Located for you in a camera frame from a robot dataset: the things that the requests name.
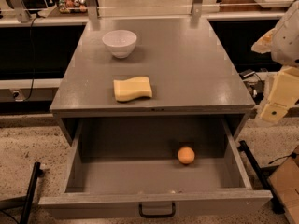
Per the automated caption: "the black metal leg right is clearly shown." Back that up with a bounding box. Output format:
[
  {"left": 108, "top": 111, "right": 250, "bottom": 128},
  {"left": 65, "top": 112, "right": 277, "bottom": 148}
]
[{"left": 238, "top": 140, "right": 285, "bottom": 214}]

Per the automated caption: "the white ceramic bowl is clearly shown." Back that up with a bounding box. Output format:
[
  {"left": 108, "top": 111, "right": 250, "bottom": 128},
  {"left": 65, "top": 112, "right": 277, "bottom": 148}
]
[{"left": 102, "top": 30, "right": 137, "bottom": 58}]

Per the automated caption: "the black metal leg left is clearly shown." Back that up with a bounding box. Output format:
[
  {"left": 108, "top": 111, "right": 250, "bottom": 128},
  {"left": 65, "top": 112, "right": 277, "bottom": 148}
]
[{"left": 0, "top": 161, "right": 43, "bottom": 224}]

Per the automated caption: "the cardboard box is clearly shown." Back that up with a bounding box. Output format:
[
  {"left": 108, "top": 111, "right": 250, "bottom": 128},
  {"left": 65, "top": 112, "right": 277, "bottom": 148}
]
[{"left": 269, "top": 147, "right": 299, "bottom": 224}]

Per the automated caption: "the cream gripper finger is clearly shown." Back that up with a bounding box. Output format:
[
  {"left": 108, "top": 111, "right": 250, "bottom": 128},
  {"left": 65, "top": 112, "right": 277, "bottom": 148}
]
[
  {"left": 251, "top": 29, "right": 275, "bottom": 54},
  {"left": 259, "top": 66, "right": 299, "bottom": 124}
]

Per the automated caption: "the orange fruit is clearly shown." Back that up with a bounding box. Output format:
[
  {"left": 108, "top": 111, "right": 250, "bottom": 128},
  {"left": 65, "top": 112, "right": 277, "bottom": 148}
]
[{"left": 178, "top": 147, "right": 195, "bottom": 165}]

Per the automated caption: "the yellow sponge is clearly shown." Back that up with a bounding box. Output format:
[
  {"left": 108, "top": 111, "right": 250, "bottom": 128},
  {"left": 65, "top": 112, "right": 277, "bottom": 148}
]
[{"left": 113, "top": 77, "right": 152, "bottom": 102}]

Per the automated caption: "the black hanging cable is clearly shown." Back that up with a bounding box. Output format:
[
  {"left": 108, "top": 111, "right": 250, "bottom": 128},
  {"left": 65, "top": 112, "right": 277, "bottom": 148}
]
[{"left": 23, "top": 14, "right": 39, "bottom": 102}]

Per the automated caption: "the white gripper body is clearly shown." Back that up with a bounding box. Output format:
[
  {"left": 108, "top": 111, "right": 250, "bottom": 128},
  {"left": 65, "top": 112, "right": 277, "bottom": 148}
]
[{"left": 271, "top": 1, "right": 299, "bottom": 67}]

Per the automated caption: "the black drawer handle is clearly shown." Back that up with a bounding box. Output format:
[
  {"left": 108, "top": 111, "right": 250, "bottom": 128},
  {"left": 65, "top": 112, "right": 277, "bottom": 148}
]
[{"left": 138, "top": 203, "right": 177, "bottom": 218}]

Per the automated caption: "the grey cabinet counter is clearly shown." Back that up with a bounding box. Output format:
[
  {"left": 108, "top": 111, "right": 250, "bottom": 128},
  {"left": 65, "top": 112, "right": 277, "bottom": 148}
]
[{"left": 50, "top": 17, "right": 254, "bottom": 141}]

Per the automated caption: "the black metal leg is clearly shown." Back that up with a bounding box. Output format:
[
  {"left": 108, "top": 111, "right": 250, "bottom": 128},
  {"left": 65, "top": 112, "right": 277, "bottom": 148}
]
[
  {"left": 0, "top": 161, "right": 43, "bottom": 224},
  {"left": 238, "top": 140, "right": 285, "bottom": 214}
]

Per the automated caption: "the small black device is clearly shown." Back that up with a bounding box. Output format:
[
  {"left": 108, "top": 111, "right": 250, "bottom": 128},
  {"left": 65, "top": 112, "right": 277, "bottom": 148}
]
[{"left": 239, "top": 69, "right": 255, "bottom": 79}]

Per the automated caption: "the open grey top drawer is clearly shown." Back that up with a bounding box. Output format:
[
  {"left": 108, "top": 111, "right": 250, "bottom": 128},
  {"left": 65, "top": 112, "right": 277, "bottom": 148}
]
[{"left": 39, "top": 117, "right": 272, "bottom": 218}]

